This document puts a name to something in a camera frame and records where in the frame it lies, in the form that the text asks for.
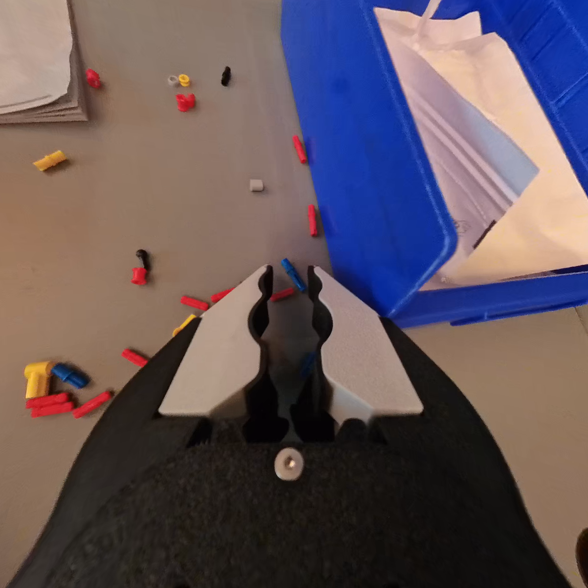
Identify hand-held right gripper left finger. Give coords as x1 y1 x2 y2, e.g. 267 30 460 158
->
157 264 274 419

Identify scattered lego pins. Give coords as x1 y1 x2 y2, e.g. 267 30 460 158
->
25 66 320 420

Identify blue plastic bin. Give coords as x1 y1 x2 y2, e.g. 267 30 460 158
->
280 0 588 328

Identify white paper bag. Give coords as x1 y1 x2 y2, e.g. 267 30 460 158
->
373 0 588 291

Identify blue lego pin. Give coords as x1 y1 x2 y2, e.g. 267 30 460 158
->
280 258 307 293

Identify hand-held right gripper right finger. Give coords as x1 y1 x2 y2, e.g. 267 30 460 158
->
301 266 424 422

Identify open instruction booklet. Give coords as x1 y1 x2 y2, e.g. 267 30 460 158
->
0 0 89 124

